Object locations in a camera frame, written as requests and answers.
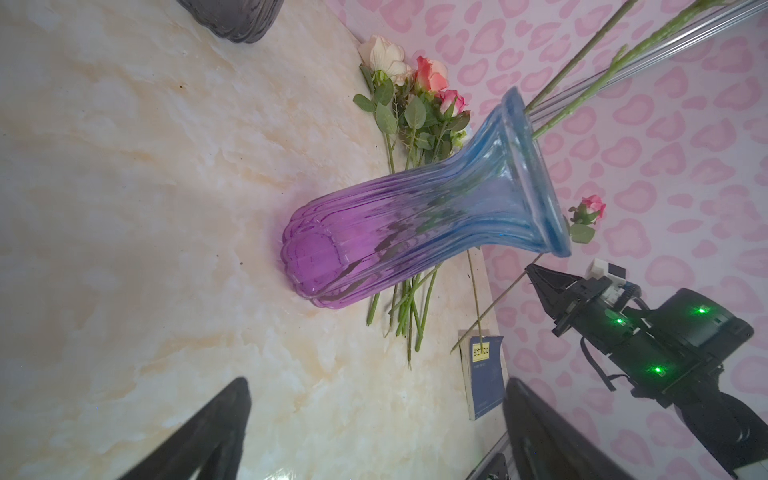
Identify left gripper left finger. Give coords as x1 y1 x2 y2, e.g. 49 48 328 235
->
122 377 252 479

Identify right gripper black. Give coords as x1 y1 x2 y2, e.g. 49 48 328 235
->
525 263 639 336

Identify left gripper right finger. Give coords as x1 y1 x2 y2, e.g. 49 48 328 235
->
503 378 633 480

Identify hot pink rose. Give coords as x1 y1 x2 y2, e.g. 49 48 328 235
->
450 195 606 353

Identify magenta pink rose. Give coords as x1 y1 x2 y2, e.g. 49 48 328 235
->
414 90 466 352

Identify purple blue glass vase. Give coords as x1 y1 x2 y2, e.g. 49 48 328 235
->
280 89 571 309

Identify pink white rose with bud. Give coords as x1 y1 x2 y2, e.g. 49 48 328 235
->
532 0 726 140

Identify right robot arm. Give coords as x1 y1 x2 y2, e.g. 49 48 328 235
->
525 259 767 479

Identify red grey glass vase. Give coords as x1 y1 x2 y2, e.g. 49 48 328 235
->
178 0 284 44

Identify blue booklet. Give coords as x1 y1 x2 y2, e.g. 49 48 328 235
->
459 331 506 420

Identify coral pink rose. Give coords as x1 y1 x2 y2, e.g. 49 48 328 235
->
395 55 451 337

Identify cream rose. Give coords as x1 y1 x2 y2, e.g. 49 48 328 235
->
352 34 415 328

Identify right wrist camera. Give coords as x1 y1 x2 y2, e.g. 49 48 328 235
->
585 258 627 304

